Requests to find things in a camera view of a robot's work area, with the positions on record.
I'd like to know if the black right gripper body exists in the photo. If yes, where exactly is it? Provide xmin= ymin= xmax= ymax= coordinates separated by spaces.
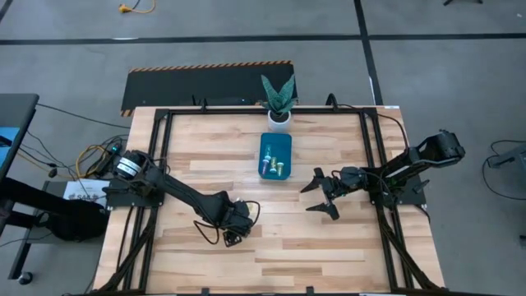
xmin=322 ymin=166 xmax=370 ymax=207

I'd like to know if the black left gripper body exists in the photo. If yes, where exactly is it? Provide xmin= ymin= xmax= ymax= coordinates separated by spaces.
xmin=211 ymin=192 xmax=256 ymax=239

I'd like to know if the blue plastic basket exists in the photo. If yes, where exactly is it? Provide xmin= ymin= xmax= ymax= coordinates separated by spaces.
xmin=257 ymin=132 xmax=293 ymax=181

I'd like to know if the white plant pot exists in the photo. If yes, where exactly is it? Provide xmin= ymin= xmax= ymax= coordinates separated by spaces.
xmin=267 ymin=109 xmax=293 ymax=133

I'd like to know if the green snake plant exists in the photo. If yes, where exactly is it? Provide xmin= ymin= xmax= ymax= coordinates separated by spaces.
xmin=261 ymin=73 xmax=298 ymax=117

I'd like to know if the black power strip green light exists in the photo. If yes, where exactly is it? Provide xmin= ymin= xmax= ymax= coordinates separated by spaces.
xmin=95 ymin=141 xmax=125 ymax=178

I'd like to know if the black hazard-striped floor mat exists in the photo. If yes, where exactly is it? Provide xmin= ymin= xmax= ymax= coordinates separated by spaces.
xmin=120 ymin=60 xmax=298 ymax=118

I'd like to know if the white paper sheet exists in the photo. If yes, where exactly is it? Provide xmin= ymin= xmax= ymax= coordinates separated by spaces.
xmin=62 ymin=178 xmax=111 ymax=207

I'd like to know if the black bag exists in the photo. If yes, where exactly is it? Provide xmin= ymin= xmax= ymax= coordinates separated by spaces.
xmin=0 ymin=176 xmax=111 ymax=243

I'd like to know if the grey floor device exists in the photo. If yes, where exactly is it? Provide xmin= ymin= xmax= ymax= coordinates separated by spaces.
xmin=487 ymin=141 xmax=526 ymax=170

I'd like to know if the black desk caster leg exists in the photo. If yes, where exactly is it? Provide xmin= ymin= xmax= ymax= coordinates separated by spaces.
xmin=7 ymin=236 xmax=40 ymax=287

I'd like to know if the blue screen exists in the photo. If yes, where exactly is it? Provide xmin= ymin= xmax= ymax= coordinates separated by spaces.
xmin=0 ymin=126 xmax=21 ymax=165

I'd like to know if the black desk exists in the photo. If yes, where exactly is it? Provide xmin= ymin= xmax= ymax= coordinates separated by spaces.
xmin=0 ymin=93 xmax=40 ymax=182

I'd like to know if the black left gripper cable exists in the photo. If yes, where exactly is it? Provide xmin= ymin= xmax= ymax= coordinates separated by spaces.
xmin=240 ymin=199 xmax=262 ymax=229
xmin=192 ymin=220 xmax=221 ymax=246

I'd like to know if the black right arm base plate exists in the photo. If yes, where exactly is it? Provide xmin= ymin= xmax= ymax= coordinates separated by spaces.
xmin=368 ymin=180 xmax=429 ymax=207

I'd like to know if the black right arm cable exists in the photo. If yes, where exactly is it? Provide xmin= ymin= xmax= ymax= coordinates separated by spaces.
xmin=326 ymin=93 xmax=413 ymax=151

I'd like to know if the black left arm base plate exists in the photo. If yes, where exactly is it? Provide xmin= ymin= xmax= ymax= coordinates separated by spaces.
xmin=102 ymin=185 xmax=166 ymax=209

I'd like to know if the black aluminium table frame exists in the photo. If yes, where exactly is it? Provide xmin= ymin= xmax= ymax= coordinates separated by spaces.
xmin=95 ymin=104 xmax=447 ymax=296

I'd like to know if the black floor cable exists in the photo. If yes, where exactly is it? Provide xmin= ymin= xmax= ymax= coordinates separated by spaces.
xmin=35 ymin=102 xmax=132 ymax=131
xmin=481 ymin=139 xmax=526 ymax=202

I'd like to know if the yellow cable coil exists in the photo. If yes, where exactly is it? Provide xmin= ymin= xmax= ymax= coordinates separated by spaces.
xmin=75 ymin=143 xmax=113 ymax=178

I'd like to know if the yellow extension cord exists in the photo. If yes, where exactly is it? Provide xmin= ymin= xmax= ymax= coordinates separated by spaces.
xmin=118 ymin=0 xmax=157 ymax=16

